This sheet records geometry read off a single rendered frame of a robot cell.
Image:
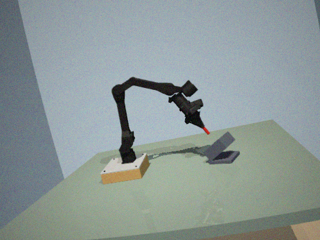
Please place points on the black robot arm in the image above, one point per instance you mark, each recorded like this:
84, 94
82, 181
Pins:
118, 92

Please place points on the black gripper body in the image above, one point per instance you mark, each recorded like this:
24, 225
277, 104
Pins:
188, 110

